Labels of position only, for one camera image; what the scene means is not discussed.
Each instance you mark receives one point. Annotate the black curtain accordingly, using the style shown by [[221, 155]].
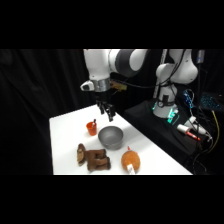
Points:
[[36, 100]]

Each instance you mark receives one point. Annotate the potato plush with red hat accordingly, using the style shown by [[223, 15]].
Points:
[[130, 161]]

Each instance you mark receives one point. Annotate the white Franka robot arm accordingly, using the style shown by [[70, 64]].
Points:
[[98, 63]]

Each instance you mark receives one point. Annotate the orange plastic cup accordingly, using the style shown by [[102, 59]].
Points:
[[91, 129]]

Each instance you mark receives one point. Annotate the brown plush monkey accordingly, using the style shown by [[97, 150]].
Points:
[[95, 160]]

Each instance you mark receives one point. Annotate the grey metal bowl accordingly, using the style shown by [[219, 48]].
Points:
[[111, 137]]

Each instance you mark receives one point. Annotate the small brown stick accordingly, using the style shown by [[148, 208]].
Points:
[[94, 122]]

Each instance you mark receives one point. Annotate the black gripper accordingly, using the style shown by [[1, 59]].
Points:
[[102, 95]]

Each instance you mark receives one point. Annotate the small green light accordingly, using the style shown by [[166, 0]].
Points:
[[172, 114]]

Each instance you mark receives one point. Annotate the black robot stand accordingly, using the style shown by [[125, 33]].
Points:
[[156, 130]]

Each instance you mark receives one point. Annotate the blue lit keyboard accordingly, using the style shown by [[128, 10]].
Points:
[[210, 101]]

